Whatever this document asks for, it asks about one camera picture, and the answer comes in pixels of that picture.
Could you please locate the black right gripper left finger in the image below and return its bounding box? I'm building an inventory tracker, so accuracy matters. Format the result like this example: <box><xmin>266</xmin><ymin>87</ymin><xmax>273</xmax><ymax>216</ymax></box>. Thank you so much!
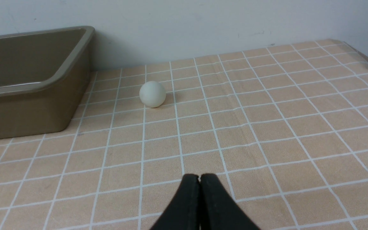
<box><xmin>151</xmin><ymin>174</ymin><xmax>200</xmax><ymax>230</ymax></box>

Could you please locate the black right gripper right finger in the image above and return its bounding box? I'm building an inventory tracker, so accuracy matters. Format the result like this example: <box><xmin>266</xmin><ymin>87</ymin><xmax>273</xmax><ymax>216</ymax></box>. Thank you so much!
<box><xmin>200</xmin><ymin>173</ymin><xmax>260</xmax><ymax>230</ymax></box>

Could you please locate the white ping-pong ball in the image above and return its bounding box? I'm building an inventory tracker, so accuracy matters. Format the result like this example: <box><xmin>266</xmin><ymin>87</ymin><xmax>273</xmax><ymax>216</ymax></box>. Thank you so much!
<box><xmin>139</xmin><ymin>80</ymin><xmax>166</xmax><ymax>108</ymax></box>

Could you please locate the beige checkered tablecloth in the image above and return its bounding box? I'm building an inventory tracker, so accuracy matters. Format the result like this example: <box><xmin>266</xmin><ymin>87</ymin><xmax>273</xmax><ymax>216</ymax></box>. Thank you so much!
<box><xmin>0</xmin><ymin>39</ymin><xmax>368</xmax><ymax>230</ymax></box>

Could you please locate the olive green plastic bin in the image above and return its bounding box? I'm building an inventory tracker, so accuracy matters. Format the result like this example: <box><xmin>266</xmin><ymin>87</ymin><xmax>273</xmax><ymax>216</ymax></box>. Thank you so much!
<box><xmin>0</xmin><ymin>26</ymin><xmax>95</xmax><ymax>139</ymax></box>

